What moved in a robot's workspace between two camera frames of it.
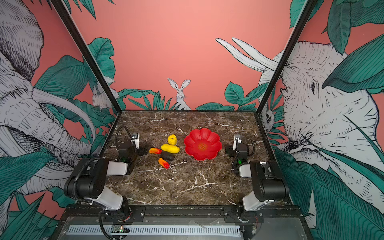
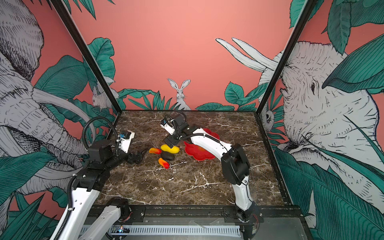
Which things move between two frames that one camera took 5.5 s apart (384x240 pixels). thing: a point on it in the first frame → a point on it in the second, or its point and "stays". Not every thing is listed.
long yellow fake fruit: x=171 y=149 stays
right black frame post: x=306 y=13 stays
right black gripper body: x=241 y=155 → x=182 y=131
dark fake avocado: x=167 y=156 stays
